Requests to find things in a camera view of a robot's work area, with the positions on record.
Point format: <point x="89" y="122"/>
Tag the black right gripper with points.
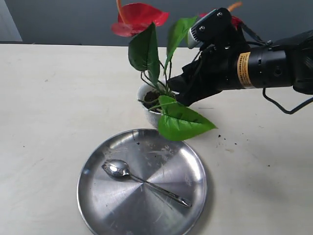
<point x="231" y="66"/>

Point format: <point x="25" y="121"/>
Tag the artificial red anthurium plant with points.
<point x="139" y="21"/>

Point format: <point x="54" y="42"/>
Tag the stainless steel spoon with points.
<point x="119" y="168"/>

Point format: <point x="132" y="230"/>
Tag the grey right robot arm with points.
<point x="300" y="56"/>

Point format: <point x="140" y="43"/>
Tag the round stainless steel plate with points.
<point x="139" y="183"/>

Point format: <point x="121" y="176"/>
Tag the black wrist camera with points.
<point x="210" y="26"/>

